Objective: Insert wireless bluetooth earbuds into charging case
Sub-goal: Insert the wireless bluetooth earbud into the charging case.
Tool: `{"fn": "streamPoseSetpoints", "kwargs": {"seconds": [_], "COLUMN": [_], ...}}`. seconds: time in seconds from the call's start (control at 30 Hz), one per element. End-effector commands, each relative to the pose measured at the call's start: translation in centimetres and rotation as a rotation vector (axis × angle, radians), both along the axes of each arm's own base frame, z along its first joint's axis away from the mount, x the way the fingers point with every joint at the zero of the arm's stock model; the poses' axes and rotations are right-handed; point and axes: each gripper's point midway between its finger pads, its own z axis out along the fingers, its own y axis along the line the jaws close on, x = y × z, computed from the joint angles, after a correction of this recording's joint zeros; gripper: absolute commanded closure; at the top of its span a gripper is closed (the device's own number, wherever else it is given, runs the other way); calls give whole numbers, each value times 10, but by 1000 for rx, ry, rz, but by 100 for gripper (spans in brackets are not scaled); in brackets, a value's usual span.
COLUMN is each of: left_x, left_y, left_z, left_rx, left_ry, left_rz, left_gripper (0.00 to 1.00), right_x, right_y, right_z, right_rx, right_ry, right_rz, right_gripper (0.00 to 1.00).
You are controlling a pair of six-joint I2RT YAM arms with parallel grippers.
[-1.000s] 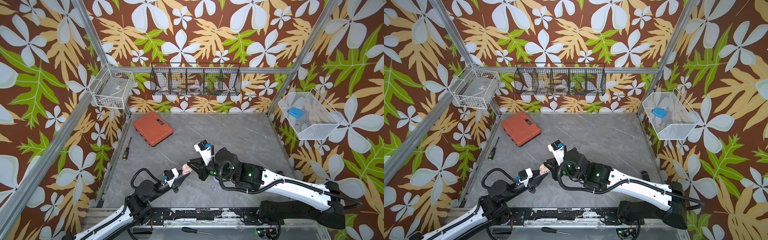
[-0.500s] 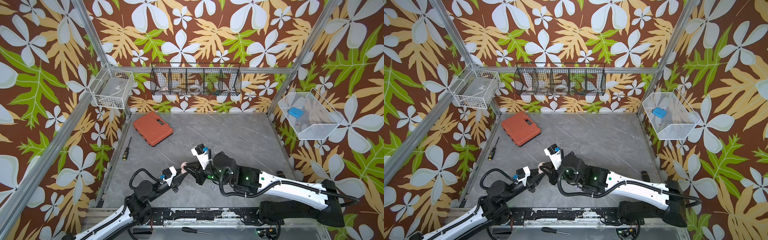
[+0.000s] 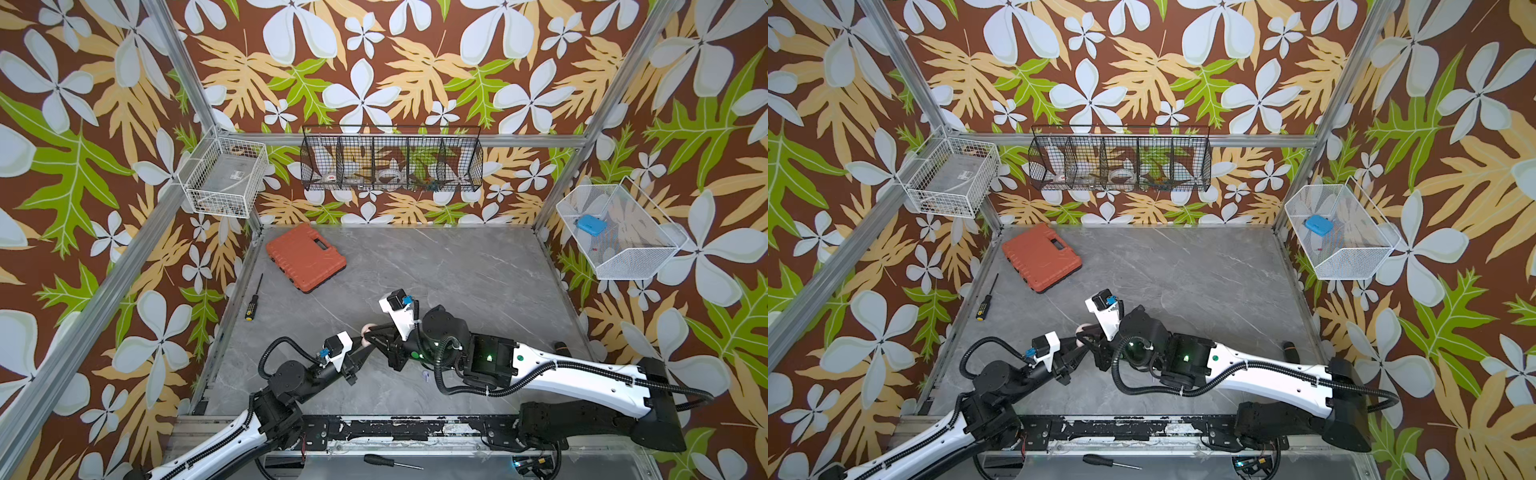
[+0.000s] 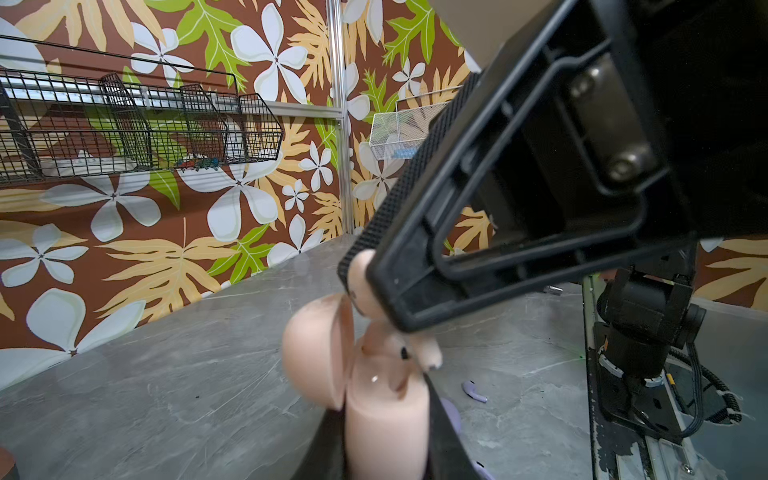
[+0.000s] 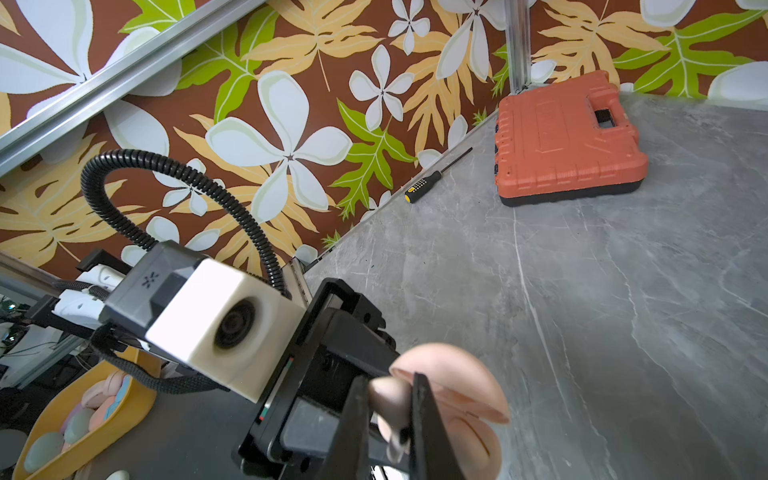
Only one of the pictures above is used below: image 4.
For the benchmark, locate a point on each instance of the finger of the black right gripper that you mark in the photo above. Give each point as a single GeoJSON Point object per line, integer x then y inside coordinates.
{"type": "Point", "coordinates": [547, 165]}

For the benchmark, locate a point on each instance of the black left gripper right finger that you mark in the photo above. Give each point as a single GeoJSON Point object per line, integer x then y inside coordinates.
{"type": "Point", "coordinates": [447, 458]}

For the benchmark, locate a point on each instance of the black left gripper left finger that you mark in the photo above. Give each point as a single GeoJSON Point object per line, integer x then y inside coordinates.
{"type": "Point", "coordinates": [325, 458]}

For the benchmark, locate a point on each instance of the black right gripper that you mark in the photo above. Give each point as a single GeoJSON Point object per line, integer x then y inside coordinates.
{"type": "Point", "coordinates": [705, 66]}

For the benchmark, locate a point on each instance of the purple earbud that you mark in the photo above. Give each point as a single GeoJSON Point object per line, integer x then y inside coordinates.
{"type": "Point", "coordinates": [469, 387]}
{"type": "Point", "coordinates": [482, 472]}

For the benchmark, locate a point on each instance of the pink earbud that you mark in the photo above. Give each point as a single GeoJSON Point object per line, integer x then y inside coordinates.
{"type": "Point", "coordinates": [360, 290]}
{"type": "Point", "coordinates": [425, 350]}

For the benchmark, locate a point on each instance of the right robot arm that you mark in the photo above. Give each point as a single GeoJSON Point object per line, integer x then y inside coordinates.
{"type": "Point", "coordinates": [647, 306]}

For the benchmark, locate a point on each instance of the blue case in basket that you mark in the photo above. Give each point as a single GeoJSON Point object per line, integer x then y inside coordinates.
{"type": "Point", "coordinates": [404, 153]}

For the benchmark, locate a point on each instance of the white mesh basket right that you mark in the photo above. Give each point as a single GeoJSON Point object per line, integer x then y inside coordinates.
{"type": "Point", "coordinates": [408, 125]}

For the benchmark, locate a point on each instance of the aluminium frame post right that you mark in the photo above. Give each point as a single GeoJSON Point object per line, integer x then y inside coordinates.
{"type": "Point", "coordinates": [336, 52]}

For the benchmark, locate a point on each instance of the black wire basket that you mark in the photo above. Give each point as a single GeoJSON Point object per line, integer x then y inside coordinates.
{"type": "Point", "coordinates": [100, 122]}

